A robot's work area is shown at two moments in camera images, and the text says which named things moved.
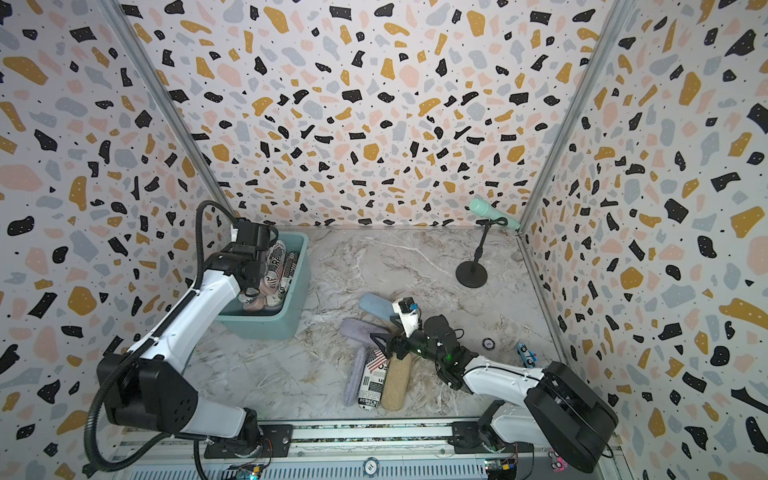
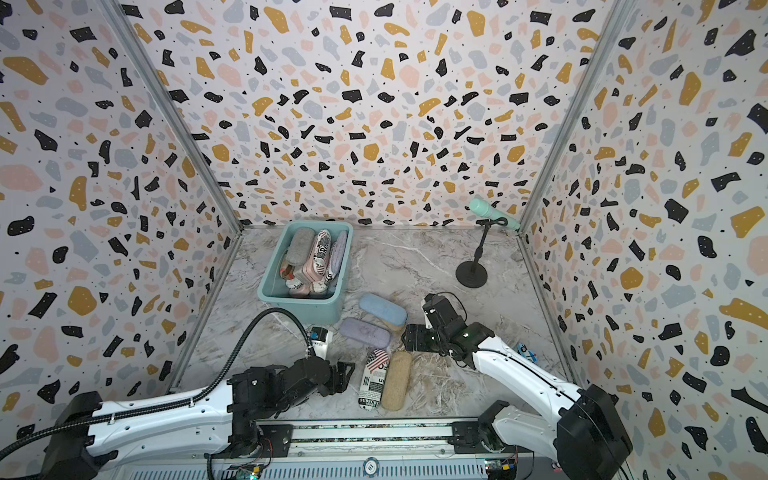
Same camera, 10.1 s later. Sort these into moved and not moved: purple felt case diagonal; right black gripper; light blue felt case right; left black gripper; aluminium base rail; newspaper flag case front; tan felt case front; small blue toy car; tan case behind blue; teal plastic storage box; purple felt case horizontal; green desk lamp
Moved: purple felt case diagonal; left black gripper; right black gripper; teal plastic storage box
Not moved: tan felt case front; newspaper flag case front; green desk lamp; aluminium base rail; purple felt case horizontal; tan case behind blue; small blue toy car; light blue felt case right
